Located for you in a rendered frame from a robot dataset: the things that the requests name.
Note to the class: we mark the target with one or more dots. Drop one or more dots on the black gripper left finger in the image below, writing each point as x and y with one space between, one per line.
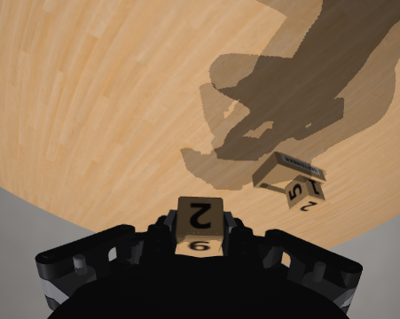
67 267

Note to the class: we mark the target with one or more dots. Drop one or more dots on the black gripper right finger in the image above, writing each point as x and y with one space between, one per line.
323 271

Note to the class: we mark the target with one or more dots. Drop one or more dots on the tan wooden number cube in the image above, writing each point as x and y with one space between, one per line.
199 224
304 195

